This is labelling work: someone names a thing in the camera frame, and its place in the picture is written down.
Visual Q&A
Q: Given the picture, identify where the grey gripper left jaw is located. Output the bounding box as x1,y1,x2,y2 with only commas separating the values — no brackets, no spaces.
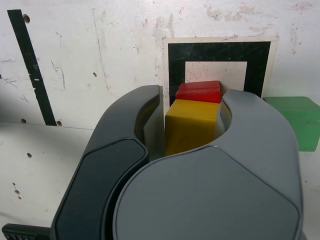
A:
51,84,166,240

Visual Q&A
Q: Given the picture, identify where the black tape strip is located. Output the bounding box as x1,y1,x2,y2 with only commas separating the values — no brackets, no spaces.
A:
6,9,57,126

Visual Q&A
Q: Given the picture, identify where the black tape square outline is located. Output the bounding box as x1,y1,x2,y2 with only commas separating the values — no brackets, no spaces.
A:
167,41,272,99

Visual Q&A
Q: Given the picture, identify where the red cube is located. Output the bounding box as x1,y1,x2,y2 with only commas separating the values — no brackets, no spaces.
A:
175,80,223,104

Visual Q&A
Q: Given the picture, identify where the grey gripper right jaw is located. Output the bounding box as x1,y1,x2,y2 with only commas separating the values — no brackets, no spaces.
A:
111,89,304,240

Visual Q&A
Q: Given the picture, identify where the yellow cube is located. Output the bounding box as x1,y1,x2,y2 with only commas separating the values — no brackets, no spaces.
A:
164,99,222,156

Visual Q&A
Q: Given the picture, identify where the green cube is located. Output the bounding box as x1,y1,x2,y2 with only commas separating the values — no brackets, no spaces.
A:
262,96,320,153

